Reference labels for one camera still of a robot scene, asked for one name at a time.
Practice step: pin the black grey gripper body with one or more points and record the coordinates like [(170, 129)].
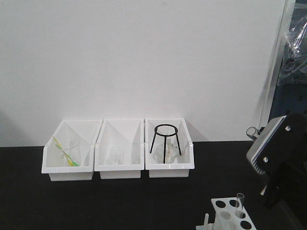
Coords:
[(280, 153)]

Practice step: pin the clear glass test tube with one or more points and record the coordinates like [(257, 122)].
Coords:
[(253, 133)]

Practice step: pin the blue grey pegboard drying rack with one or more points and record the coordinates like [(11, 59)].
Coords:
[(289, 98)]

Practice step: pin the white test tube rack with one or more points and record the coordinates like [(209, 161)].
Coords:
[(225, 218)]

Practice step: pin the clear plastic bag of pegs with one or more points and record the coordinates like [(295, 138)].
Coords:
[(294, 65)]

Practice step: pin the white right storage bin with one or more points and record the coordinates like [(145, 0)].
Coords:
[(183, 164)]

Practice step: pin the white storage bin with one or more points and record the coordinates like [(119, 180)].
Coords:
[(54, 162), (183, 164), (125, 133)]

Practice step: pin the clear glass flask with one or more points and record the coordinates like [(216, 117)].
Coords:
[(166, 150)]

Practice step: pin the white middle storage bin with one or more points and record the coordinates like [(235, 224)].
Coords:
[(125, 133)]

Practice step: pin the small clear glass beaker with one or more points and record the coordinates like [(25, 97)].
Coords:
[(117, 155)]

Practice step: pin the white left storage bin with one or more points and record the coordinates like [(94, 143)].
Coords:
[(54, 162)]

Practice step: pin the black wire tripod stand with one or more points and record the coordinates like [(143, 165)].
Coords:
[(156, 133)]

